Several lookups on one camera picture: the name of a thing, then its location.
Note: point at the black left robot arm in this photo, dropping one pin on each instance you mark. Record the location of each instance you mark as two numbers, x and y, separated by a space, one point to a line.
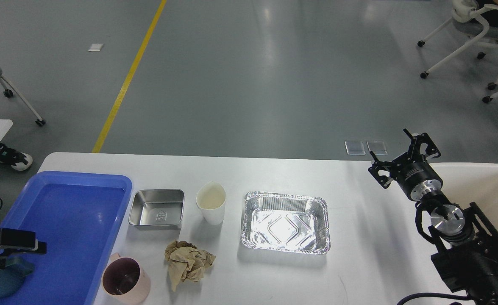
15 241

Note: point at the aluminium foil tray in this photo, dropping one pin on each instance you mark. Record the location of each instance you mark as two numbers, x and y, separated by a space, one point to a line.
285 223

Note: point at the blue plastic tray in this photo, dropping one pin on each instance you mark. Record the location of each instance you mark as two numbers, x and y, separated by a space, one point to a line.
78 215

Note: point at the pink mug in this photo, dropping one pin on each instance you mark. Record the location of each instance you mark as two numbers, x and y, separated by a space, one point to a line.
125 280

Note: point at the white paper on floor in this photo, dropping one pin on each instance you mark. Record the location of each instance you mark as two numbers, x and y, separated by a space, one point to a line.
95 47

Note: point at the white plastic bin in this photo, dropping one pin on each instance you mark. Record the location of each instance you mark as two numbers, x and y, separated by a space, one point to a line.
465 183

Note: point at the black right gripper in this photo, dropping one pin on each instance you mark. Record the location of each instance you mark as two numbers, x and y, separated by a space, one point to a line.
412 172

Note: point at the stainless steel rectangular container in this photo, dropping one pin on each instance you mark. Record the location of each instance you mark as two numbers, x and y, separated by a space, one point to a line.
157 209

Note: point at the white office chair right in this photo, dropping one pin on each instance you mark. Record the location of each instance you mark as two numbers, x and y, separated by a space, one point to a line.
475 19

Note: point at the floor socket plate right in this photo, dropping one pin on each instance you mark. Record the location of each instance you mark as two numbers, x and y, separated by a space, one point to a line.
377 147

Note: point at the floor socket plate left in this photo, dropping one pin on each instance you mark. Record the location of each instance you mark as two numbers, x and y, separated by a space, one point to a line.
356 148

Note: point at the crumpled brown paper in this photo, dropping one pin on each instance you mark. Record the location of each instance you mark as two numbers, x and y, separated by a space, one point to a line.
187 262

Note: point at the dark blue mug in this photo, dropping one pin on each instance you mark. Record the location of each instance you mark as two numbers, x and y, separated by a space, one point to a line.
13 275

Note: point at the floor socket plate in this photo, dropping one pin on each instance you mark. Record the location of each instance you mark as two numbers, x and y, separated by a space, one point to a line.
377 147
356 148

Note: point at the white paper cup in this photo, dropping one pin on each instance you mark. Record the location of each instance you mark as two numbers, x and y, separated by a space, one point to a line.
210 200

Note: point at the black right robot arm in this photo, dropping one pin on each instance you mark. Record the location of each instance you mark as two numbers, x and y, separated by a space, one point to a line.
466 240

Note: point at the black white sneaker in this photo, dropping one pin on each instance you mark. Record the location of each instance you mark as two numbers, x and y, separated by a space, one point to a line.
17 160

